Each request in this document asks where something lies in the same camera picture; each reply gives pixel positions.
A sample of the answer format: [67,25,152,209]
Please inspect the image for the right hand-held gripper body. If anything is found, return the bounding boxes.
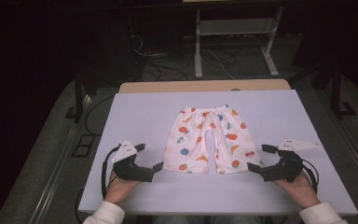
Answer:
[260,137,322,184]

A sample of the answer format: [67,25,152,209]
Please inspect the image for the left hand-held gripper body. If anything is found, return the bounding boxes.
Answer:
[111,139,155,183]

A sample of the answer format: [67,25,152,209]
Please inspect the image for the white fruit print pants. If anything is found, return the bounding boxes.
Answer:
[162,105,265,175]

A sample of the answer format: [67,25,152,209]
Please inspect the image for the person's left hand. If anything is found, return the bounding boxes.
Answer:
[104,170,143,205]

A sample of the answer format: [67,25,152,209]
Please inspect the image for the person's right hand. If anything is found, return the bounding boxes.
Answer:
[272,171,321,209]

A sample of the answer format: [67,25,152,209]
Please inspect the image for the black metal stand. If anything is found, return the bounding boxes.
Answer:
[330,62,358,119]
[63,71,86,124]

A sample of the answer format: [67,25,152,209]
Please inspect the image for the white metal stand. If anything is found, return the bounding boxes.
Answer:
[194,6,284,79]

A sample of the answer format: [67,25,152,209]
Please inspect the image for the left hand-held gripper black cable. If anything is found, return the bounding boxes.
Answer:
[101,144,122,201]

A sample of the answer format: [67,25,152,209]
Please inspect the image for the hand-held gripper black cable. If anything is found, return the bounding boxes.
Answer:
[300,158,321,194]
[101,144,122,201]

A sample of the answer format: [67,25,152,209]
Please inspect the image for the right hand-held gripper black cable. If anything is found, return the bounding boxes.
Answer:
[300,158,321,194]

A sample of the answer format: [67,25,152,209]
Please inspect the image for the thin black floor cable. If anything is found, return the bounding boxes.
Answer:
[84,94,117,137]

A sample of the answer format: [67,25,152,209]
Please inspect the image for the tangle of floor cables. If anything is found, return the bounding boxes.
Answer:
[130,34,241,82]

